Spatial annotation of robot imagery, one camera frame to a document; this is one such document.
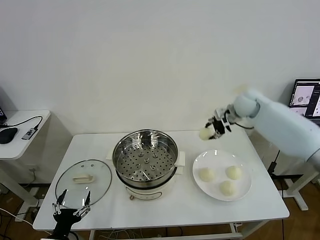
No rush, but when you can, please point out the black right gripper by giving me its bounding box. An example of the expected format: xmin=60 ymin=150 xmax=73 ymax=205
xmin=204 ymin=116 xmax=232 ymax=140

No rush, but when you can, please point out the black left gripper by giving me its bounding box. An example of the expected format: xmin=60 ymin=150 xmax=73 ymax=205
xmin=51 ymin=189 xmax=91 ymax=236

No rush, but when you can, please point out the white steamed baozi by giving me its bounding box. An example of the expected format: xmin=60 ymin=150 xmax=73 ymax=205
xmin=219 ymin=180 xmax=238 ymax=197
xmin=225 ymin=165 xmax=243 ymax=180
xmin=199 ymin=167 xmax=216 ymax=183
xmin=199 ymin=126 xmax=214 ymax=141

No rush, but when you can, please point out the glass lid with cream handle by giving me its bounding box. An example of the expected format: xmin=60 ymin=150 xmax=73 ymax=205
xmin=55 ymin=159 xmax=113 ymax=210

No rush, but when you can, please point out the stainless steel steamer basket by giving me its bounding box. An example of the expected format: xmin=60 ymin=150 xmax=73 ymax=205
xmin=106 ymin=129 xmax=186 ymax=187

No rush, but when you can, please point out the white round plate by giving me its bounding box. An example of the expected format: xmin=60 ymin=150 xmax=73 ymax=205
xmin=192 ymin=149 xmax=253 ymax=202

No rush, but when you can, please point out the white floor power strip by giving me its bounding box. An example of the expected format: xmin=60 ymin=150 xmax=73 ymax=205
xmin=30 ymin=186 xmax=42 ymax=200

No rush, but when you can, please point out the cream electric cooking pot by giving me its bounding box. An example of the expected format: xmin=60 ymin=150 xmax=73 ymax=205
xmin=115 ymin=166 xmax=185 ymax=202

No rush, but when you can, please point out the white side desk with mouse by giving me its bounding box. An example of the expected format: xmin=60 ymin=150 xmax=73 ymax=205
xmin=0 ymin=109 xmax=52 ymax=223

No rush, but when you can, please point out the grey usb hub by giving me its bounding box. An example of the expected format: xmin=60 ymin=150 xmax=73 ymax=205
xmin=21 ymin=126 xmax=38 ymax=141

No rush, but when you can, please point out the black computer mouse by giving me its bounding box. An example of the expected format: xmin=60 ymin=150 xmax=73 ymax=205
xmin=0 ymin=127 xmax=19 ymax=145

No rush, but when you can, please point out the large grey laptop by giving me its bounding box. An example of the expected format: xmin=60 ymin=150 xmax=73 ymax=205
xmin=287 ymin=78 xmax=320 ymax=118

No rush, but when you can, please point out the small black laptop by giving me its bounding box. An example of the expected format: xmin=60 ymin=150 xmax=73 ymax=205
xmin=0 ymin=104 xmax=9 ymax=129

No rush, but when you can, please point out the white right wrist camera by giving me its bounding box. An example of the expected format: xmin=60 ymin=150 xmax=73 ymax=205
xmin=214 ymin=108 xmax=227 ymax=121

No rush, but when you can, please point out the black cable with adapter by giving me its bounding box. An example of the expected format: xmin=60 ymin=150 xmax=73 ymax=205
xmin=266 ymin=149 xmax=281 ymax=176

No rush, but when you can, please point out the black usb hub cable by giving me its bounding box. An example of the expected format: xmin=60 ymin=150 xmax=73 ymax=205
xmin=4 ymin=115 xmax=43 ymax=131

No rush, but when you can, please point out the white table leg frame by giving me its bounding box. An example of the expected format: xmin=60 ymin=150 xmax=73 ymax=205
xmin=88 ymin=219 xmax=270 ymax=240

